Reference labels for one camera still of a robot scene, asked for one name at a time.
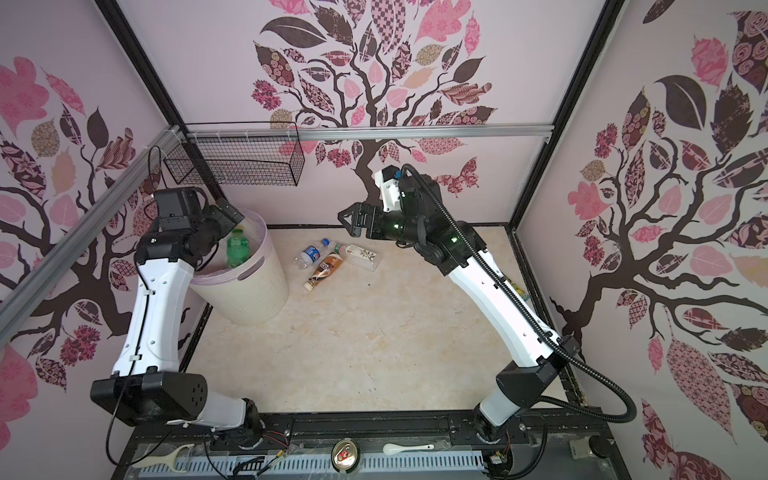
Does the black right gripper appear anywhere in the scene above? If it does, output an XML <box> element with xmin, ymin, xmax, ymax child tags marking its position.
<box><xmin>340</xmin><ymin>206</ymin><xmax>426</xmax><ymax>250</ymax></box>

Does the white flower label tea bottle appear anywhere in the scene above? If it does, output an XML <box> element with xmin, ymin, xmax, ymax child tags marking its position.
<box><xmin>333</xmin><ymin>243</ymin><xmax>379</xmax><ymax>272</ymax></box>

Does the green Sprite bottle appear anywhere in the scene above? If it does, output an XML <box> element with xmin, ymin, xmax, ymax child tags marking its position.
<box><xmin>226</xmin><ymin>227</ymin><xmax>251</xmax><ymax>268</ymax></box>

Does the brown Nescafe bottle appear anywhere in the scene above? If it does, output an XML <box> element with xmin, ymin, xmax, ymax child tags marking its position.
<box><xmin>303</xmin><ymin>253</ymin><xmax>343</xmax><ymax>291</ymax></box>

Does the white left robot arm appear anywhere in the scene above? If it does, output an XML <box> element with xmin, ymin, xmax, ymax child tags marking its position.
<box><xmin>90</xmin><ymin>187</ymin><xmax>260</xmax><ymax>432</ymax></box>

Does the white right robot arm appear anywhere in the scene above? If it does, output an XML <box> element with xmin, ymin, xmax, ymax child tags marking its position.
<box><xmin>338</xmin><ymin>167</ymin><xmax>579</xmax><ymax>433</ymax></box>

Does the white bin with pink liner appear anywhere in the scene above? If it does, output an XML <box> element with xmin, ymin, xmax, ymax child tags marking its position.
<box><xmin>190</xmin><ymin>209</ymin><xmax>289</xmax><ymax>326</ymax></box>

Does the clear Pepsi bottle blue label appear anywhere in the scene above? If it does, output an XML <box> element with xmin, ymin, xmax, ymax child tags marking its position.
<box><xmin>294</xmin><ymin>238</ymin><xmax>331</xmax><ymax>269</ymax></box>

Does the green Fox's candy bag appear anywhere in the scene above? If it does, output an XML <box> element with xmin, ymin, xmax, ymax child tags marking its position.
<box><xmin>508</xmin><ymin>278</ymin><xmax>530</xmax><ymax>303</ymax></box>

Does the white plastic spoon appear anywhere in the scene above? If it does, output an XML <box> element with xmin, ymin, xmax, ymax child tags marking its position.
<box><xmin>382</xmin><ymin>443</ymin><xmax>436</xmax><ymax>456</ymax></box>

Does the silver drink can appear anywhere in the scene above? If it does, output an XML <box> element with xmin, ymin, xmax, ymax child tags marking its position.
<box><xmin>331</xmin><ymin>438</ymin><xmax>361</xmax><ymax>474</ymax></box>

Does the white vegetable peeler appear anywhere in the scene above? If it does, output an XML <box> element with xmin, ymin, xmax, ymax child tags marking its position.
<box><xmin>132</xmin><ymin>444</ymin><xmax>194</xmax><ymax>473</ymax></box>

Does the small beige box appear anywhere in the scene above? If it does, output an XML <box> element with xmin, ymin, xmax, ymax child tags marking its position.
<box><xmin>569</xmin><ymin>437</ymin><xmax>595</xmax><ymax>460</ymax></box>

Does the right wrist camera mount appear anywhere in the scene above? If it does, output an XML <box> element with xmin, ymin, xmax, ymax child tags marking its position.
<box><xmin>374</xmin><ymin>166</ymin><xmax>401</xmax><ymax>213</ymax></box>

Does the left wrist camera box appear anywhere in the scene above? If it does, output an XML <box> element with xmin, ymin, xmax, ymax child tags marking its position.
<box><xmin>153</xmin><ymin>186</ymin><xmax>208</xmax><ymax>219</ymax></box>

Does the black wire basket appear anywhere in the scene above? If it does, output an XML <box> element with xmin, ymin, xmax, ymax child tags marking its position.
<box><xmin>163</xmin><ymin>120</ymin><xmax>305</xmax><ymax>187</ymax></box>

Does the white slotted cable duct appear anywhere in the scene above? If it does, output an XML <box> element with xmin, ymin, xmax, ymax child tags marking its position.
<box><xmin>126</xmin><ymin>451</ymin><xmax>485</xmax><ymax>479</ymax></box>

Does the black corrugated cable hose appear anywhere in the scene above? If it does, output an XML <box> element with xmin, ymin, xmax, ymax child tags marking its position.
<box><xmin>400</xmin><ymin>163</ymin><xmax>638</xmax><ymax>425</ymax></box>

